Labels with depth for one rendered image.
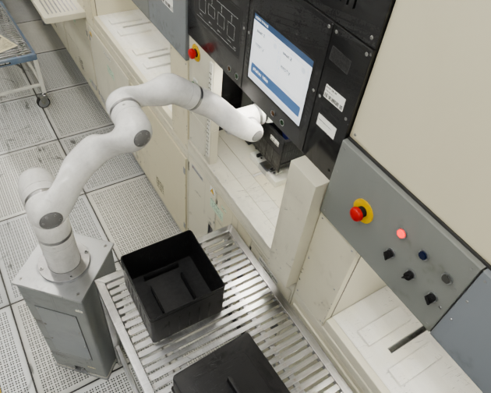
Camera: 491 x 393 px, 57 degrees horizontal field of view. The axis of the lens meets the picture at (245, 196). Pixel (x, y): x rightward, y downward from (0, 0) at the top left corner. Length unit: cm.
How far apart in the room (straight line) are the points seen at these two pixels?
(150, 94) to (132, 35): 156
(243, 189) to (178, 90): 64
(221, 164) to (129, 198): 117
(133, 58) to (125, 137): 140
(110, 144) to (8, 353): 147
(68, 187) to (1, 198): 178
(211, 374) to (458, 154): 97
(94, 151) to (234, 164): 76
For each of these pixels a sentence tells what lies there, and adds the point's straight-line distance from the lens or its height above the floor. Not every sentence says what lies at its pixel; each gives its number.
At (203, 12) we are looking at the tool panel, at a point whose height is 154.
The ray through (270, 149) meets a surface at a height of 103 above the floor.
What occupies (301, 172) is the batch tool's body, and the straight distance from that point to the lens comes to 129.
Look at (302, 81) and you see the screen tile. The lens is 127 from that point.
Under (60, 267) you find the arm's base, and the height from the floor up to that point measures 81.
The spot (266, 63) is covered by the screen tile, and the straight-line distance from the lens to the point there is 140.
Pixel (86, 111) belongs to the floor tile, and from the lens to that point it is 382.
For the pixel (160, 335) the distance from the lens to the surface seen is 164.
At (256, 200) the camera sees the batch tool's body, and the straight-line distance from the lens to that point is 191.
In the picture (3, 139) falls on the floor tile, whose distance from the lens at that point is 370.
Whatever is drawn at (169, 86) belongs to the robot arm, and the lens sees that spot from 145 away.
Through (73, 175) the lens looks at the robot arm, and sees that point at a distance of 152.
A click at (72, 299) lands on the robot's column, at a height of 76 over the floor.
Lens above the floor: 228
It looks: 47 degrees down
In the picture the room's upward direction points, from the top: 8 degrees clockwise
